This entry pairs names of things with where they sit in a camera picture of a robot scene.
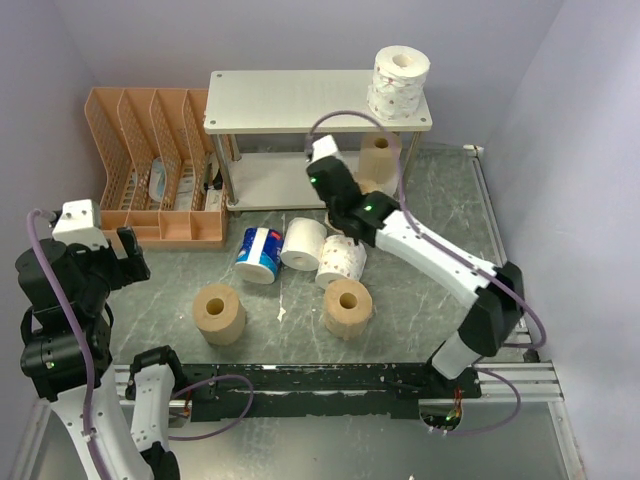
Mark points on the tissue pack in organizer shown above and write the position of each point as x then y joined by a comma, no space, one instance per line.
159,180

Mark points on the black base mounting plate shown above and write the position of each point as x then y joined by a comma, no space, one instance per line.
322,390

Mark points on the brown paper roll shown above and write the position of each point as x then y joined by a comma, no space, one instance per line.
366,186

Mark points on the blue wrapped paper roll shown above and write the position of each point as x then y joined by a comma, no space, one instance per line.
259,256

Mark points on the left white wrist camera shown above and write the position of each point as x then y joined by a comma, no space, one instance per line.
80,223

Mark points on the plain white paper roll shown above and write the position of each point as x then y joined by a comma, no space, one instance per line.
303,244

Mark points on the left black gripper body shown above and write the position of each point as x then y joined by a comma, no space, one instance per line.
100,267

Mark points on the black pen in organizer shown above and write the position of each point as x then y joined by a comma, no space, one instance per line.
208,174

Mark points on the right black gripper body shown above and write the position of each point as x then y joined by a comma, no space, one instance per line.
332,217

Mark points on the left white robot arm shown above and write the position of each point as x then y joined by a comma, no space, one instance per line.
66,333

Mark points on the white floral roll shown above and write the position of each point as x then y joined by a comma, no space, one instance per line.
397,84
341,258

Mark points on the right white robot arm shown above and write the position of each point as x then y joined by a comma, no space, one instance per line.
493,294

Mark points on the white two-tier metal shelf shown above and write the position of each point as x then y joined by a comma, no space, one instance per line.
274,102

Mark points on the white wall plug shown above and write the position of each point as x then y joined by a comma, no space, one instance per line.
474,149

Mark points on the orange plastic file organizer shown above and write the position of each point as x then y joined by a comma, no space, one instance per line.
133,126

